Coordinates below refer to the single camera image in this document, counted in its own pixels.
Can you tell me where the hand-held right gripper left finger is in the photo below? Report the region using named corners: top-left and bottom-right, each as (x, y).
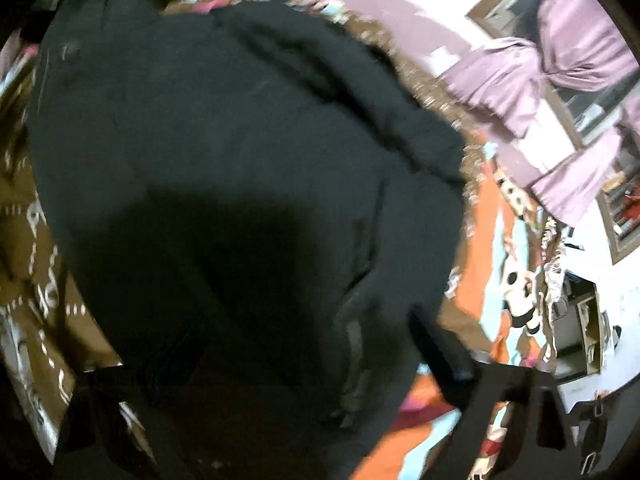
top-left (62, 362), bottom-right (168, 480)

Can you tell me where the wooden window frame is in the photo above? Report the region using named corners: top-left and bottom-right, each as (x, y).
top-left (466, 0), bottom-right (640, 267)

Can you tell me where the pink curtain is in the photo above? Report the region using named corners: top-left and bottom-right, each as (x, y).
top-left (530, 125), bottom-right (640, 227)
top-left (442, 0), bottom-right (640, 138)

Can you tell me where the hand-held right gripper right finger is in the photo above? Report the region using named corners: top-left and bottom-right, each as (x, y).
top-left (409, 309), bottom-right (568, 480)

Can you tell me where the silver floral bed sheet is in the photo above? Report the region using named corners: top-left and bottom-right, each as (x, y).
top-left (0, 320), bottom-right (56, 461)

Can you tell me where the black jacket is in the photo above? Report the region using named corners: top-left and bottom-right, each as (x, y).
top-left (25, 0), bottom-right (468, 480)

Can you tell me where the cartoon printed blanket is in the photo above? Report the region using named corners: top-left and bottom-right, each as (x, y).
top-left (0, 0), bottom-right (566, 480)

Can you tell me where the dark object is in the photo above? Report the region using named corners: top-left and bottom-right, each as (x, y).
top-left (569, 400), bottom-right (618, 478)

